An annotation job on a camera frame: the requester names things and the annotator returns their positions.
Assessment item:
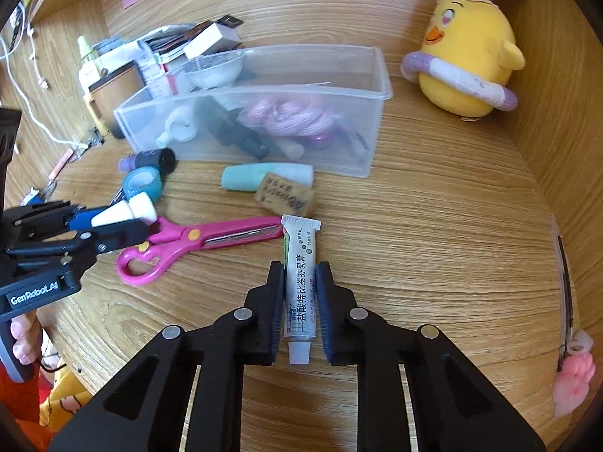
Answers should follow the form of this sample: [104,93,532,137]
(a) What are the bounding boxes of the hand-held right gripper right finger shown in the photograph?
[315,261,547,452]

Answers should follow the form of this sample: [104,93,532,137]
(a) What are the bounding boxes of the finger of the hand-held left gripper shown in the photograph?
[7,219,152,276]
[5,200,113,246]

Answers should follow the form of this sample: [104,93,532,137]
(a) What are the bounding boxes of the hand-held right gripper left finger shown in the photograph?
[47,260,287,452]

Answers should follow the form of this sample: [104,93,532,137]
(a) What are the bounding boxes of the white cone-cap bottle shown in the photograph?
[90,193,158,228]

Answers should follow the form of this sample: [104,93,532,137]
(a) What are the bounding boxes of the white ointment tube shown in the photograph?
[281,214,323,365]

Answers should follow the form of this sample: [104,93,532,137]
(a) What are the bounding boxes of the white plastic bottle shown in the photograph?
[157,106,199,148]

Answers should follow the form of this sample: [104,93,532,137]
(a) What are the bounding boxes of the dark green glass bottle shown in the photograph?
[193,96,271,161]

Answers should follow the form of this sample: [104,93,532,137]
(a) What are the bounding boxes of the white tube with red band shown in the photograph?
[273,136,306,160]

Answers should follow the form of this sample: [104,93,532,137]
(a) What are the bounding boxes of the pink pen with blue grip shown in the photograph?
[339,122,370,156]

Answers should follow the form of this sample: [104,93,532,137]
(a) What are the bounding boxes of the pink rope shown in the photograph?
[238,94,340,138]

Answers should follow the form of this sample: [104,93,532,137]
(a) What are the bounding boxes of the clear plastic storage box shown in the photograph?
[113,46,394,179]

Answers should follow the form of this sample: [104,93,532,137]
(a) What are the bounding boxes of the person's left hand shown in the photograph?
[10,313,45,365]

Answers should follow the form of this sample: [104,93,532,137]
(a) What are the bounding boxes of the pink scissors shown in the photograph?
[117,215,285,286]

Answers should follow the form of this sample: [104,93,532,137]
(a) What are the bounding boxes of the blue tape roll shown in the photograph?
[123,166,163,203]

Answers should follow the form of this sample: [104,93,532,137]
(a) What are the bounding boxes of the purple bottle with black cap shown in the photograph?
[118,147,177,175]

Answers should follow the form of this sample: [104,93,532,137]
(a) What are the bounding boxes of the red garment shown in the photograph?
[0,334,52,434]

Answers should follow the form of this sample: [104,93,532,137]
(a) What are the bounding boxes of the yellow printed cloth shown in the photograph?
[38,367,97,434]

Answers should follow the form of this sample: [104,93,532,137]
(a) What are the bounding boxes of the cork block with writing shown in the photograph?
[254,173,317,217]

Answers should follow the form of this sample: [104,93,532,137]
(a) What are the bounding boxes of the brown lidded mug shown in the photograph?
[84,61,147,139]

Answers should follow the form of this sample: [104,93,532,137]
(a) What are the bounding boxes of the teal and white tube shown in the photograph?
[221,162,315,193]

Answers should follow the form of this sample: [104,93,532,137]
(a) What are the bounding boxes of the green spray bottle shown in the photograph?
[77,35,102,69]

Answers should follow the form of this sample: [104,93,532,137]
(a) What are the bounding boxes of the blue and white carton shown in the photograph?
[94,35,142,57]

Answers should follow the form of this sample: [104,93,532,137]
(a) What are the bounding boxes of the clear plastic bowl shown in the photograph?
[181,49,246,90]

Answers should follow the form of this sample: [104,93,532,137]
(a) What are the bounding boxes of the stack of books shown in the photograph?
[136,14,243,99]

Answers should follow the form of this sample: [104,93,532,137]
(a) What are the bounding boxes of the white cardboard box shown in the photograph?
[183,21,241,61]

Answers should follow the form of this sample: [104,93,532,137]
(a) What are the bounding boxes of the pink paw toy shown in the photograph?
[552,330,597,419]

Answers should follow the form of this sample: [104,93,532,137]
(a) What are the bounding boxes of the yellow chick plush toy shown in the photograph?
[400,0,527,121]

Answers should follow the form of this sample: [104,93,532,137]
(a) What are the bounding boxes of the white cable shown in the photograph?
[0,5,90,148]

